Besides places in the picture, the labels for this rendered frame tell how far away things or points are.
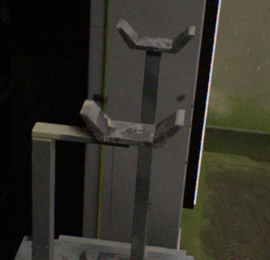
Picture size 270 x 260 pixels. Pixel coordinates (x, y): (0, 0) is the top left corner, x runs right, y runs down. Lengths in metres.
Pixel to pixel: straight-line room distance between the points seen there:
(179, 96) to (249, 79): 1.51
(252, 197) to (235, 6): 0.74
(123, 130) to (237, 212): 1.84
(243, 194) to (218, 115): 0.34
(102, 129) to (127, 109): 0.64
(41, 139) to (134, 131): 0.07
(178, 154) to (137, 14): 0.26
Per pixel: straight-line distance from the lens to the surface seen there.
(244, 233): 2.28
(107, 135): 0.53
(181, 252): 0.93
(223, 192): 2.46
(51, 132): 0.55
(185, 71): 1.13
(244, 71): 2.66
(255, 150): 2.66
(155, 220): 1.28
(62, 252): 0.91
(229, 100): 2.64
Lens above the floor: 1.35
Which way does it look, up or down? 27 degrees down
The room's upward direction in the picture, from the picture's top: 4 degrees clockwise
